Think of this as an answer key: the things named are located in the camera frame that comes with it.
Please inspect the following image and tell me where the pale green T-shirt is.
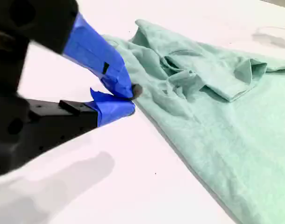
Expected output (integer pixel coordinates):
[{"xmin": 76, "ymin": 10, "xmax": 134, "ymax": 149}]
[{"xmin": 101, "ymin": 19, "xmax": 285, "ymax": 224}]

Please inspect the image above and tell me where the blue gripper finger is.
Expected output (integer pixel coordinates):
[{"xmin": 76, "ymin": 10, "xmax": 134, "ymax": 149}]
[
  {"xmin": 30, "ymin": 87, "xmax": 136, "ymax": 161},
  {"xmin": 28, "ymin": 0, "xmax": 143, "ymax": 100}
]

